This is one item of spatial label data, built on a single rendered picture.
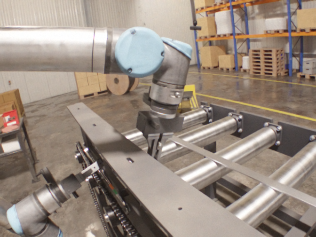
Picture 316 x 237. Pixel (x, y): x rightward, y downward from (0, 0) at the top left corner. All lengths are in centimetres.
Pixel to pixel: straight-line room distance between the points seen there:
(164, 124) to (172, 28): 1244
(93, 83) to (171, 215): 782
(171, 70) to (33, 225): 61
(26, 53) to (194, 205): 37
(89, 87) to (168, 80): 755
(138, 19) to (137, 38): 1161
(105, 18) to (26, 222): 1093
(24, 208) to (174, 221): 50
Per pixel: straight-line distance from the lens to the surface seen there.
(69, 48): 38
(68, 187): 67
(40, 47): 39
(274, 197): 79
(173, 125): 63
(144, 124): 57
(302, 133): 127
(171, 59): 54
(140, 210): 69
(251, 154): 110
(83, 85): 803
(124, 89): 716
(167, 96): 56
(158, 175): 42
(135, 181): 41
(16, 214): 72
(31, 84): 1065
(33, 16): 1089
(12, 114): 354
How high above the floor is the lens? 140
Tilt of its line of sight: 19 degrees down
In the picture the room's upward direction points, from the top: 8 degrees counter-clockwise
